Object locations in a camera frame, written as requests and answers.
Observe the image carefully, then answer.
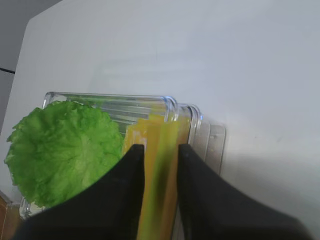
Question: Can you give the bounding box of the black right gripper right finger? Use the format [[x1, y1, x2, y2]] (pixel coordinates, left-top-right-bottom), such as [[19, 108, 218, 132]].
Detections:
[[177, 144, 312, 240]]

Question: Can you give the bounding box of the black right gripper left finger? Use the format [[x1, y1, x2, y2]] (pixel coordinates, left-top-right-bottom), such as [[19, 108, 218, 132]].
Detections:
[[14, 144, 145, 240]]

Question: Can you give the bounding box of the green lettuce leaf in container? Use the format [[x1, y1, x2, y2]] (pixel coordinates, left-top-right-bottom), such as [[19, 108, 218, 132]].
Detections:
[[4, 101, 124, 207]]

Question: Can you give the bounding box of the clear lettuce and cheese container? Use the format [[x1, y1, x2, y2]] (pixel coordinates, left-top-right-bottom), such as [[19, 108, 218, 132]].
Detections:
[[19, 91, 227, 221]]

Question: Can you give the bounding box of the yellow cheese slice stack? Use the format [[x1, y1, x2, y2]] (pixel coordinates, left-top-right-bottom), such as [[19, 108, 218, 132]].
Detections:
[[121, 113, 191, 161]]

